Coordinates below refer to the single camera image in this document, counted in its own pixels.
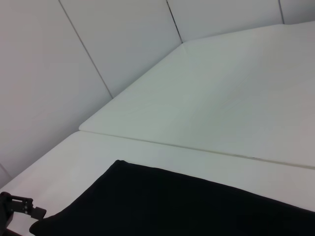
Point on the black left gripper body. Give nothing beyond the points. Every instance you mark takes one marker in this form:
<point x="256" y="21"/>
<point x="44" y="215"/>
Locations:
<point x="12" y="204"/>

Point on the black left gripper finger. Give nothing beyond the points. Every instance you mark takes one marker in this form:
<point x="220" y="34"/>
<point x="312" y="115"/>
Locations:
<point x="39" y="212"/>

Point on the black shirt with white print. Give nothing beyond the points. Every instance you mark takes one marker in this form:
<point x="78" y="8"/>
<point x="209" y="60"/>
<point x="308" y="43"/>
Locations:
<point x="184" y="204"/>

